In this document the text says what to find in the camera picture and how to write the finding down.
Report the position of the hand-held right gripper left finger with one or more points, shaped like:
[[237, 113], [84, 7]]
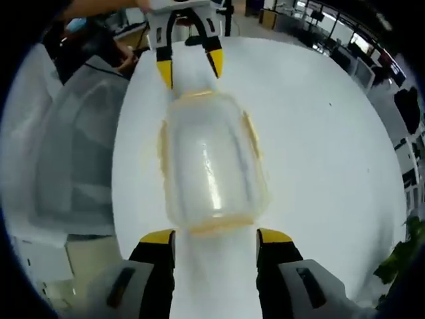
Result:
[[133, 282]]

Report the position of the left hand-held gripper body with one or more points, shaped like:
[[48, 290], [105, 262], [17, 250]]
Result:
[[179, 6]]

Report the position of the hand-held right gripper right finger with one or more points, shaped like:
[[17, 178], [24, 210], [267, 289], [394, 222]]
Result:
[[299, 282]]

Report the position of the clear container with tan clips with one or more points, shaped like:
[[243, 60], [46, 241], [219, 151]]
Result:
[[255, 133]]

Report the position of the clear plastic container box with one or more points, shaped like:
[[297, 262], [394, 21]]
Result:
[[212, 159]]

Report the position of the black curved object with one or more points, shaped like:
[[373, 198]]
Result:
[[193, 40]]

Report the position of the black stand pole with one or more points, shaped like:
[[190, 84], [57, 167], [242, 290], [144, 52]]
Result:
[[228, 18]]

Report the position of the white box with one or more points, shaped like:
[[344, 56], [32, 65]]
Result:
[[93, 260]]

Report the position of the brown box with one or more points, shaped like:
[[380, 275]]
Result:
[[267, 18]]

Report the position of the green potted plant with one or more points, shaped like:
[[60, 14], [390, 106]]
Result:
[[401, 259]]

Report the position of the grey mesh office chair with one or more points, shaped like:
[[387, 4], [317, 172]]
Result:
[[66, 149]]

